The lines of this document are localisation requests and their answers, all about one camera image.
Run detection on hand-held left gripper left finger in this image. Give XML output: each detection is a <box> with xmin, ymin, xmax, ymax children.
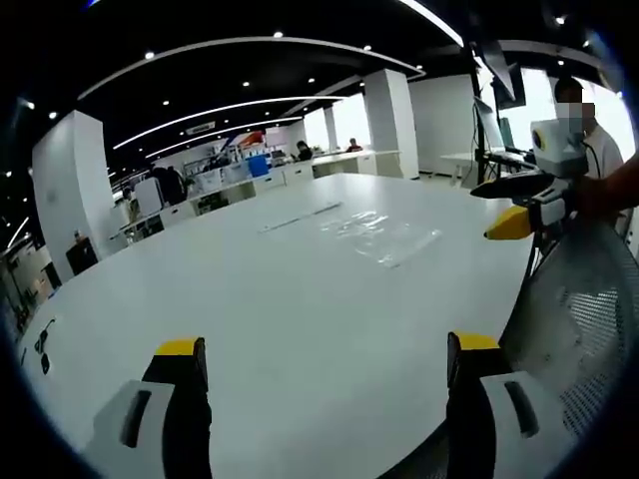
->
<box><xmin>82</xmin><ymin>336</ymin><xmax>214</xmax><ymax>479</ymax></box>

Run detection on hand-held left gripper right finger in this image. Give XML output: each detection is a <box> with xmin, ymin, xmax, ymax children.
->
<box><xmin>444</xmin><ymin>330</ymin><xmax>556</xmax><ymax>479</ymax></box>

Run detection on large clear food packaging bag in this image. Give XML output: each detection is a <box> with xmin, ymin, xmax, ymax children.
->
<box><xmin>318</xmin><ymin>208</ymin><xmax>444</xmax><ymax>271</ymax></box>

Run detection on narrow clear food packaging bag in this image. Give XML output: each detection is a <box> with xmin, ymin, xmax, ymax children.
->
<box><xmin>256</xmin><ymin>200</ymin><xmax>346</xmax><ymax>236</ymax></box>

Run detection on white desk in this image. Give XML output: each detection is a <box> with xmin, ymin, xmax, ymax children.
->
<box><xmin>438</xmin><ymin>150</ymin><xmax>531</xmax><ymax>187</ymax></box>

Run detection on grey mesh office chair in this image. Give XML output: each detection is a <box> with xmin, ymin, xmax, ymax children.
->
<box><xmin>386</xmin><ymin>218</ymin><xmax>639</xmax><ymax>479</ymax></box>

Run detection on black box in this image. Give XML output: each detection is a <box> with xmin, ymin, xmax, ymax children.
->
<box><xmin>65</xmin><ymin>236</ymin><xmax>100</xmax><ymax>276</ymax></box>

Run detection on long white counter cabinet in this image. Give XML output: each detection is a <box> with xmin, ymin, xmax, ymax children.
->
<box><xmin>159</xmin><ymin>148</ymin><xmax>403</xmax><ymax>226</ymax></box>

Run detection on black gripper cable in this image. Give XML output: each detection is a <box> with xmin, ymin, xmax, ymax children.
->
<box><xmin>528</xmin><ymin>223</ymin><xmax>566</xmax><ymax>274</ymax></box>

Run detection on small black clips with cord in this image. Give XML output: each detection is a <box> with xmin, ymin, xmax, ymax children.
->
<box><xmin>32</xmin><ymin>316</ymin><xmax>58</xmax><ymax>376</ymax></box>

